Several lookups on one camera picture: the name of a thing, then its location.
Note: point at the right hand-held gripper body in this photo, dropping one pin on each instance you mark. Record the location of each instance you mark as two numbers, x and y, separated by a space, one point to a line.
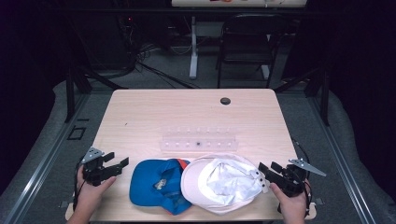
295 180

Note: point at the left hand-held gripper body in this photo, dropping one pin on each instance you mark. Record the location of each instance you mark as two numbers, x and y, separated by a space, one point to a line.
93 171

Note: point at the blue baseball cap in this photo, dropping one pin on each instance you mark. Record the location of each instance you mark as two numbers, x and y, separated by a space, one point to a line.
146 182

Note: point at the white baseball cap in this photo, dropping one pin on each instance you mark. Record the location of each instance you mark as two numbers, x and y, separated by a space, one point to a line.
224 183

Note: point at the clear acrylic peg rack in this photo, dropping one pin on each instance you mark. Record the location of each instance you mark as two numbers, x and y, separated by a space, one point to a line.
186 144

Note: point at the person's left hand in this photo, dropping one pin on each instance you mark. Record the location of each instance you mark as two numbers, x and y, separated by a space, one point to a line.
93 194

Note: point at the person's right hand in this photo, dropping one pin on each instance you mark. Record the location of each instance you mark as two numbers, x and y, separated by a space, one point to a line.
291 205

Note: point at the black metal stand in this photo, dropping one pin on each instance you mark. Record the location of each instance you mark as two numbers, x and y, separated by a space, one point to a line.
70 93
324 99

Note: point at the black table grommet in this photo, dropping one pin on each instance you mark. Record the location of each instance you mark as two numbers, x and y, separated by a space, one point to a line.
225 101

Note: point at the black folding chair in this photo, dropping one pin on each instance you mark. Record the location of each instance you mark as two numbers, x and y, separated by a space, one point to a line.
249 40

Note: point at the white desk leg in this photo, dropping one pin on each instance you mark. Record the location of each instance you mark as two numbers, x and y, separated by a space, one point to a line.
194 49

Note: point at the aluminium floor rail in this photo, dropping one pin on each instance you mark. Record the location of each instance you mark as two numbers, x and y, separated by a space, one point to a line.
342 161
37 174

